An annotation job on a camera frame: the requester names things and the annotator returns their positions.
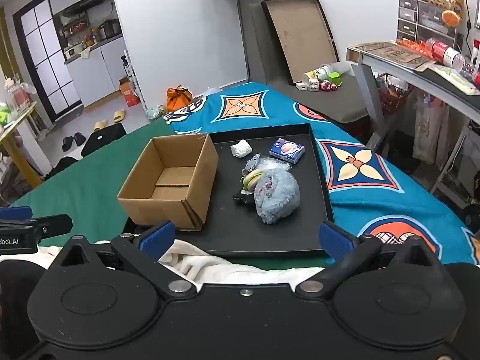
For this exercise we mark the blue tissue packet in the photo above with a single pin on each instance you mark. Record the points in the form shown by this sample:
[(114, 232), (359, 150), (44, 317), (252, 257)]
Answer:
[(287, 150)]

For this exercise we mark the brown cardboard box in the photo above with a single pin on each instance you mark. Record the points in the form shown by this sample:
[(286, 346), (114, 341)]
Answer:
[(144, 202)]

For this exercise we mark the black framed brown board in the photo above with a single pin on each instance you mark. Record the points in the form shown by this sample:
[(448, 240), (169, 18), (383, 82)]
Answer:
[(300, 37)]

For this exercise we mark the brown patterned mat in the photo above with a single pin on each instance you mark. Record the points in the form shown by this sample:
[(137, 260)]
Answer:
[(393, 53)]

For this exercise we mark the glass jar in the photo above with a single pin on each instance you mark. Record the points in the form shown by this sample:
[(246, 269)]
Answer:
[(15, 94)]

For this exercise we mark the orange bag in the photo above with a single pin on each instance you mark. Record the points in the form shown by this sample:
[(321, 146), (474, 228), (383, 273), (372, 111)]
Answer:
[(180, 98)]

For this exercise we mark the small red toy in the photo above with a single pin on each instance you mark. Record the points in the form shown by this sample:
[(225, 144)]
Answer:
[(324, 86), (333, 87)]

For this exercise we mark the black tray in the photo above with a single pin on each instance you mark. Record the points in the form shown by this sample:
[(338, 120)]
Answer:
[(262, 238)]

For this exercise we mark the blue fluffy plush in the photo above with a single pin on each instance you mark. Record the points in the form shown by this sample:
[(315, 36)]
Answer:
[(277, 198)]

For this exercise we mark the yellow table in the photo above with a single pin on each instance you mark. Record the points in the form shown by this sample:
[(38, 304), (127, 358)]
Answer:
[(17, 146)]

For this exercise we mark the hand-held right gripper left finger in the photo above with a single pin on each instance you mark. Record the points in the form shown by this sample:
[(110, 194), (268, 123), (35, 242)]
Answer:
[(155, 238)]

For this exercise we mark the white plastic bag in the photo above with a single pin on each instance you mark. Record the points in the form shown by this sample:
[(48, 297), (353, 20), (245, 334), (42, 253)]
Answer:
[(213, 90)]

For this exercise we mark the red patterned roll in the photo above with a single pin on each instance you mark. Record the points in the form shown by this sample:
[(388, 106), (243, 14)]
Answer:
[(414, 47)]

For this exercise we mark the green cloth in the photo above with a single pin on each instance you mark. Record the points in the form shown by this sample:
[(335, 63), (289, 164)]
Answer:
[(75, 195)]

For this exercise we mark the burger plush toy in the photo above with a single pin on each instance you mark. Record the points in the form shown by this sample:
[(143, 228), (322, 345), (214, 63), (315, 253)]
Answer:
[(252, 180)]

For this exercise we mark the grey desk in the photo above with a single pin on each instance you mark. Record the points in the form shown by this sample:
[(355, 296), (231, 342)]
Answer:
[(412, 78)]

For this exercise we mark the black cloth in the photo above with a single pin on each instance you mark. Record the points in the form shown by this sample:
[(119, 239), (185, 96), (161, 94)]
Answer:
[(63, 165)]

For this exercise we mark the clear drawer organizer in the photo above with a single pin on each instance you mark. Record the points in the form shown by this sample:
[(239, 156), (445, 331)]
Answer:
[(423, 18)]

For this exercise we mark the grey cushioned bench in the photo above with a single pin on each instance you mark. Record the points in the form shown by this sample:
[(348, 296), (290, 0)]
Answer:
[(337, 103)]

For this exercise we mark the white microwave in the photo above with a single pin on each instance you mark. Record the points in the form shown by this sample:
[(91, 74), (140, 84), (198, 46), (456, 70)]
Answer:
[(74, 50)]

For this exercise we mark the white kitchen cabinet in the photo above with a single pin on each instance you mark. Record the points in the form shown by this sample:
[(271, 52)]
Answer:
[(101, 67)]

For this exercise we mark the black stitched plush toy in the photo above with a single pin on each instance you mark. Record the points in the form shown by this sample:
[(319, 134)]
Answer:
[(243, 198)]

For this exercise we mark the yellow slipper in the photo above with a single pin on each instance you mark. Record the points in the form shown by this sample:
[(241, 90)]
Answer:
[(119, 115), (99, 124)]

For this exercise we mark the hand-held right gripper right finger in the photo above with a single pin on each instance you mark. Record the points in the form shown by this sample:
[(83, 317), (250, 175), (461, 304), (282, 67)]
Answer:
[(335, 240)]

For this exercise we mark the orange box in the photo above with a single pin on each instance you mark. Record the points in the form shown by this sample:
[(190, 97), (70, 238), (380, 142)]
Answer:
[(128, 92)]

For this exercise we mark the clear plastic cup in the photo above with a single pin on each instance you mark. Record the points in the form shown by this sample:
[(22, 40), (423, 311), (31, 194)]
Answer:
[(340, 67)]

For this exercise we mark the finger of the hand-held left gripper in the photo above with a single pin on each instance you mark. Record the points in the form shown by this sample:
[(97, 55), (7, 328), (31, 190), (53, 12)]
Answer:
[(54, 225), (15, 213)]

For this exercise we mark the black slipper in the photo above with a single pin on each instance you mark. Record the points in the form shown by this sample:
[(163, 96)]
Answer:
[(68, 142), (79, 138)]

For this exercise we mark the blue patterned blanket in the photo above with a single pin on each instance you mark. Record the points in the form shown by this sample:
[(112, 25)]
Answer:
[(285, 112)]

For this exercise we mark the plastic bottle red label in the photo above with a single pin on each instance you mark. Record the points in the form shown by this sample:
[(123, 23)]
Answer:
[(448, 56)]

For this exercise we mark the clear bubble wrap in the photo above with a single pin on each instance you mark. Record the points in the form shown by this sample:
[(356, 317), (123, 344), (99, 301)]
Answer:
[(275, 165)]

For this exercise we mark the rice cooker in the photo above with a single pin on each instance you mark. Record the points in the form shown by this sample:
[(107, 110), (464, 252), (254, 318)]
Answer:
[(109, 28)]

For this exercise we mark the orange round ornament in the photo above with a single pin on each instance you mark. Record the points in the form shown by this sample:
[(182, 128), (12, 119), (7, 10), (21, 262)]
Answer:
[(450, 18)]

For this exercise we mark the clear plastic bag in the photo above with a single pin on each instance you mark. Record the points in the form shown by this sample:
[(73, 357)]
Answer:
[(155, 112)]

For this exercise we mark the red basket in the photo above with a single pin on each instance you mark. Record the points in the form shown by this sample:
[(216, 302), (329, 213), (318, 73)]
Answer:
[(392, 99)]

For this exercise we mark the white tote bag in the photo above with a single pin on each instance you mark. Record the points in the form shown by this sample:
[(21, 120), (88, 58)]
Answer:
[(429, 131)]

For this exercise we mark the black framed glass door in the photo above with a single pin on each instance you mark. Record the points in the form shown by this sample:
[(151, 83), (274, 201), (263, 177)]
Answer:
[(45, 60)]

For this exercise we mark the green toy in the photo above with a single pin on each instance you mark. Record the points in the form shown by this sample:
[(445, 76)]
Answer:
[(335, 78)]

